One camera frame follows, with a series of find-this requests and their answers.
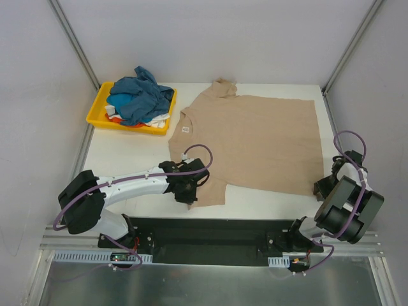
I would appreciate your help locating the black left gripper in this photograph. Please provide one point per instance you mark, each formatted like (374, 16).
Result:
(185, 196)

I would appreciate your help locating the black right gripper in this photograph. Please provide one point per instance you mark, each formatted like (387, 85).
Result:
(322, 189)

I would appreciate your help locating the beige t-shirt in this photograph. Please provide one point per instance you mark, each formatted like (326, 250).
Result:
(270, 144)

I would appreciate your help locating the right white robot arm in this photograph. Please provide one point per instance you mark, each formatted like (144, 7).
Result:
(348, 207)

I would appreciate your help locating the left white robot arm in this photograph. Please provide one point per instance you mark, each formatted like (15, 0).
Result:
(85, 201)

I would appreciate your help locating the white shirt in tray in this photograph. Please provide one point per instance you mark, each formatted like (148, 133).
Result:
(156, 122)

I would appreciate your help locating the dark blue shirt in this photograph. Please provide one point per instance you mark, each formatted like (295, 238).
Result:
(149, 98)

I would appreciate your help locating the orange shirt in tray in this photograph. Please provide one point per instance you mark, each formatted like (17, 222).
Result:
(120, 122)

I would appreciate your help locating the bright blue shirt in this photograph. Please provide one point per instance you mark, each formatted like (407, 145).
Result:
(119, 100)

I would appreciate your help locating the yellow plastic tray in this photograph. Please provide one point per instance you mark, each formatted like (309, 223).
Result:
(98, 119)

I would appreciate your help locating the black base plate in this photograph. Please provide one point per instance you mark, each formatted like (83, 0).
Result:
(218, 241)

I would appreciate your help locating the right slotted cable duct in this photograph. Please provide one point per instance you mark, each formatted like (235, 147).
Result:
(279, 262)

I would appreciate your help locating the slotted cable duct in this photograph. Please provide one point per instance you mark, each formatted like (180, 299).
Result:
(121, 258)
(279, 262)

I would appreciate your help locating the aluminium frame rail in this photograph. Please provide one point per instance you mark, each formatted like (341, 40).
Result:
(368, 246)

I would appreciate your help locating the left slotted cable duct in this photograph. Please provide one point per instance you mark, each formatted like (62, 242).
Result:
(121, 258)

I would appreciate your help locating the right corner aluminium post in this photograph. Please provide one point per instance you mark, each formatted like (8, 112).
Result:
(355, 40)

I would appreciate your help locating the corner aluminium post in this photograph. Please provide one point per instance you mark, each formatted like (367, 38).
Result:
(67, 28)
(355, 40)

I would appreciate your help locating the left corner aluminium post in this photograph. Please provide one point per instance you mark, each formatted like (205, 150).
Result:
(67, 28)

